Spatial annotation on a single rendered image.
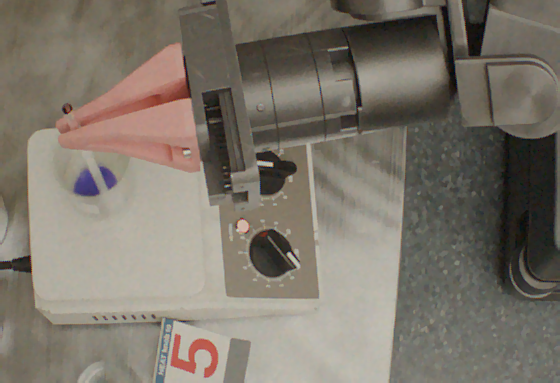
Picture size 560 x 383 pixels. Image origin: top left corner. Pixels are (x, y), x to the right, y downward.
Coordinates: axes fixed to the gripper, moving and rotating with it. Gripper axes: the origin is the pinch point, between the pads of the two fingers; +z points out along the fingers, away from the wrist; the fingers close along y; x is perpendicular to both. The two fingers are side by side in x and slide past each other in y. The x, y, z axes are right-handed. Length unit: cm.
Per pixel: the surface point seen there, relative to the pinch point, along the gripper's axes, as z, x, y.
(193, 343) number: -3.7, 23.3, 9.0
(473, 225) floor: -41, 101, -10
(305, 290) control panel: -11.9, 22.3, 6.8
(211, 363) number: -4.6, 24.5, 10.5
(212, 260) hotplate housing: -6.1, 19.0, 4.3
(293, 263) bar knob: -11.3, 19.8, 5.2
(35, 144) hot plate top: 4.7, 17.0, -5.2
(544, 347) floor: -49, 101, 10
